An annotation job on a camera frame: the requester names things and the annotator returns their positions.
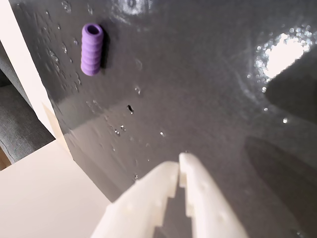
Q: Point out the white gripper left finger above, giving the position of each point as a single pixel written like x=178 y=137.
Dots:
x=146 y=193

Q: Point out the dark grey table mat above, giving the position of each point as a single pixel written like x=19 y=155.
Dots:
x=198 y=99

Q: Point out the purple ribbed pen grip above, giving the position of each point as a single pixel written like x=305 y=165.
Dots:
x=91 y=53

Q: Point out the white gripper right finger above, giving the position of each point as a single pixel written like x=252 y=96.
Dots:
x=205 y=203

